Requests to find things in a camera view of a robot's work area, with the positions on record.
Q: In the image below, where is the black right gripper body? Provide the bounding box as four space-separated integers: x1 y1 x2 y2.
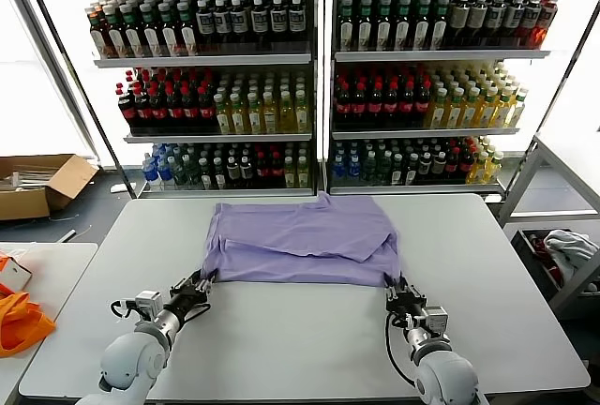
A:
386 294 428 326

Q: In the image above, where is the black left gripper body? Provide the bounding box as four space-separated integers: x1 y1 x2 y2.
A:
166 290 210 320

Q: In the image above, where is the purple t-shirt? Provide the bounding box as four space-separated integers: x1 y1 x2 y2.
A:
202 191 405 290

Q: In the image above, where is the dark bottle white cap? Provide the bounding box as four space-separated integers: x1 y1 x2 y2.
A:
210 155 227 189
224 153 240 188
430 150 446 184
416 150 432 184
403 151 419 185
237 153 254 188
197 156 214 189

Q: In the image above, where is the water bottle blue label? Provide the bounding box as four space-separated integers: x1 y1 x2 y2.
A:
140 153 160 191
345 150 361 185
330 150 346 185
156 154 174 190

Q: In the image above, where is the black storage crate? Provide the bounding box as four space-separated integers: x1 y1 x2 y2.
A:
509 228 600 303

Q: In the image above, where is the cola bottle red cap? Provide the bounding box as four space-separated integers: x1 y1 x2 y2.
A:
366 80 384 127
457 144 474 184
397 80 416 127
116 85 137 133
268 150 284 188
180 85 199 133
148 85 168 133
350 80 368 127
132 85 152 133
382 80 400 127
195 85 215 133
413 80 432 127
334 80 353 127
443 145 460 184
253 150 270 188
164 85 184 133

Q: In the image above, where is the yellow juice bottle white cap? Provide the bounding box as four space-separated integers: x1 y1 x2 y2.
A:
293 88 310 133
426 87 449 129
475 85 499 128
213 90 233 135
261 89 279 134
467 150 488 185
245 90 263 135
282 154 297 188
506 86 530 128
483 149 504 184
458 86 482 129
491 85 516 128
295 154 310 188
277 89 295 134
229 90 248 135
442 87 466 129

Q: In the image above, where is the red garment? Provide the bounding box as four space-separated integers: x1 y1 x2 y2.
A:
528 232 571 291

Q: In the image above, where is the white crumpled garment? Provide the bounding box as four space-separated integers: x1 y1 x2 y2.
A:
542 229 600 282

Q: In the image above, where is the orange cloth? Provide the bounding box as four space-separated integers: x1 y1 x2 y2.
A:
0 290 57 358

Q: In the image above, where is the orange white carton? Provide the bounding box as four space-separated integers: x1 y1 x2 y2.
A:
0 249 34 292

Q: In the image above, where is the open cardboard box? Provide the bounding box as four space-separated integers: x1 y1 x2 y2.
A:
0 153 99 221

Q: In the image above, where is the white strips bundle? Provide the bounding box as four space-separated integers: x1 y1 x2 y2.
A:
10 167 64 188

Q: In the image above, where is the grey metal bottle shelf rack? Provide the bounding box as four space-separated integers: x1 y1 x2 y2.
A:
56 0 315 199
326 0 553 199

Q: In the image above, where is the tea bottle green white label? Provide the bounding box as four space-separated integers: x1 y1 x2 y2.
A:
119 1 144 58
337 0 356 52
139 0 162 57
412 0 432 51
393 0 413 51
157 0 181 57
354 0 375 52
374 0 394 52
101 2 127 58
429 0 449 50
176 0 200 56

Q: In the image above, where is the reddish tea bottle white label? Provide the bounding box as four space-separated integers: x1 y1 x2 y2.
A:
85 4 111 59

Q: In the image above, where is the dark drink bottle white label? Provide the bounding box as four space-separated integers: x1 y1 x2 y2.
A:
249 0 269 47
502 0 524 47
194 0 215 48
518 0 542 47
268 0 287 46
485 0 507 47
287 0 305 46
230 0 249 47
212 0 233 48

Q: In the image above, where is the dark drink bottle beige label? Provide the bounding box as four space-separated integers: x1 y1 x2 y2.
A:
448 0 471 47
467 0 488 47

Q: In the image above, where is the red drink bottle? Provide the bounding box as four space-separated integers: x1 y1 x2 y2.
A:
533 0 559 47

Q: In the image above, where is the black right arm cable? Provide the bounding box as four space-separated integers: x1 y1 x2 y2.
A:
383 311 419 390

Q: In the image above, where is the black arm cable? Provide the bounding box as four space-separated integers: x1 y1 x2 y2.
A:
383 311 419 390
109 299 138 321

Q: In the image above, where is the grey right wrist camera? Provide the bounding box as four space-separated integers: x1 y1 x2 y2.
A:
420 305 452 335

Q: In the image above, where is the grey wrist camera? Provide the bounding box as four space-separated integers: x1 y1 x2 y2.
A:
420 305 452 335
133 289 165 320

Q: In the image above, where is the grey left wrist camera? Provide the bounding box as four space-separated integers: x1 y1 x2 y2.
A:
133 289 165 320

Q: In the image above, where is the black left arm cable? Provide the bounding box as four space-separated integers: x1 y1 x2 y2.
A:
109 299 138 321

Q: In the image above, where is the grey metal frame table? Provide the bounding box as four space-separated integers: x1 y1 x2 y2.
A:
495 131 600 317

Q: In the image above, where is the black metal frame pole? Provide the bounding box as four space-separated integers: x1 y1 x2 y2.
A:
532 0 600 139
16 0 137 199

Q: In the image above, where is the grey metal frame post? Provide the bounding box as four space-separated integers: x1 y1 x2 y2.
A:
0 0 117 171

